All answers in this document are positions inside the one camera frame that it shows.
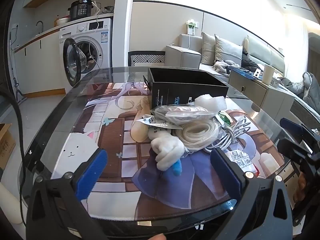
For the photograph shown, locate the grey usb cable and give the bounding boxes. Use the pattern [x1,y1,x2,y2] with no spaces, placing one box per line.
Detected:
[203,115,252,155]

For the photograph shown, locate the white rope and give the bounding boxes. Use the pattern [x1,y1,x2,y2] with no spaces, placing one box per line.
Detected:
[175,118,222,153]

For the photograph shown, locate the green white medicine packet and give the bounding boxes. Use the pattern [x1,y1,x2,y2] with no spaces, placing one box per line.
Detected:
[216,111,233,127]

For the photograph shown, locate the white plush toy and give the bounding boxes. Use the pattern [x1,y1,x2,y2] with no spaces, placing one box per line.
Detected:
[148,127,185,176]

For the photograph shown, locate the white foam wrap piece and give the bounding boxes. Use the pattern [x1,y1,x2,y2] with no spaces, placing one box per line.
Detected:
[194,94,227,113]

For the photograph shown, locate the bagged white laces adidas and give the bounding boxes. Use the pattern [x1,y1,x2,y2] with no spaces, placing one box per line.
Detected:
[151,105,217,126]

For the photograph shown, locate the black cardboard storage box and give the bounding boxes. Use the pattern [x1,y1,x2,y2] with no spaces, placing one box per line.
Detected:
[143,67,228,109]

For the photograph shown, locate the white printed plastic pouch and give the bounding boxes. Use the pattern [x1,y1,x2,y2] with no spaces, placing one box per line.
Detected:
[137,114,182,129]

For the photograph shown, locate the person right hand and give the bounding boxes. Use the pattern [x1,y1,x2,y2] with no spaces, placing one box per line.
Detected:
[293,172,306,203]

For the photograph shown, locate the person left hand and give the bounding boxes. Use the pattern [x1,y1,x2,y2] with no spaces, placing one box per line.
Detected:
[148,233,167,240]

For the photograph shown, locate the grey side cabinet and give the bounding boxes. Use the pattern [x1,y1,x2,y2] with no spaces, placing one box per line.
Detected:
[228,71,300,123]

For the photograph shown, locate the anime printed desk mat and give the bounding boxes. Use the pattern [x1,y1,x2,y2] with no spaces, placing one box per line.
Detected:
[52,82,284,220]

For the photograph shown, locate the grey puffer jacket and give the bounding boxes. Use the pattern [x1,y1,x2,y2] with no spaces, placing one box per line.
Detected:
[281,72,319,111]

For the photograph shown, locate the white paper cup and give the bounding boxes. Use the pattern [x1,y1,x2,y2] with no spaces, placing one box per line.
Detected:
[262,64,274,85]

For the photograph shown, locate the black jacket on sofa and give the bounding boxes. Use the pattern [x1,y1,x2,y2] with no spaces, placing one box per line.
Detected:
[241,47,261,73]

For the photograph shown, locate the beige grey sofa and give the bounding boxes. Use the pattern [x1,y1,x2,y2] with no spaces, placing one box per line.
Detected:
[164,32,285,77]

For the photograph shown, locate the grey fluffy cloth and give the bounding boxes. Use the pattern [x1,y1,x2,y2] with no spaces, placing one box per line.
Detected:
[213,60,240,76]

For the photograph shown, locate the brown cardboard box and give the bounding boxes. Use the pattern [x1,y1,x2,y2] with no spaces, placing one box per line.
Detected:
[0,123,16,170]

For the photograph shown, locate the grey cushion right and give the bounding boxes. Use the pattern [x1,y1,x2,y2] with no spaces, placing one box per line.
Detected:
[215,35,243,65]

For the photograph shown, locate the floor mop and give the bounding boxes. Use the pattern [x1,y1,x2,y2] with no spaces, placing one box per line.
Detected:
[8,31,27,104]

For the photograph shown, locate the beige cushion left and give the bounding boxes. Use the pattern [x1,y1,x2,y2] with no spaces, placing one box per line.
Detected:
[201,32,215,66]

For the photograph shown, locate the white washing machine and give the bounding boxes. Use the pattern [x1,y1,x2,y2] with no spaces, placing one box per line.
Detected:
[59,17,112,92]

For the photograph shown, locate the black white patterned chair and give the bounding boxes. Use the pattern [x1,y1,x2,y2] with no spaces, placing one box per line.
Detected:
[128,50,165,67]

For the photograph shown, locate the white bowl on counter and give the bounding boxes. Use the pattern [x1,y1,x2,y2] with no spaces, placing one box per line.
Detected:
[55,17,70,26]

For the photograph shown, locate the black pressure cooker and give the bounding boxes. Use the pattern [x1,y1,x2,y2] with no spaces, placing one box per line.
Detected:
[68,0,93,21]

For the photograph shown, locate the wall socket with charger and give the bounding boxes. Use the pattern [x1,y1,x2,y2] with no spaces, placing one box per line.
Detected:
[186,19,199,36]

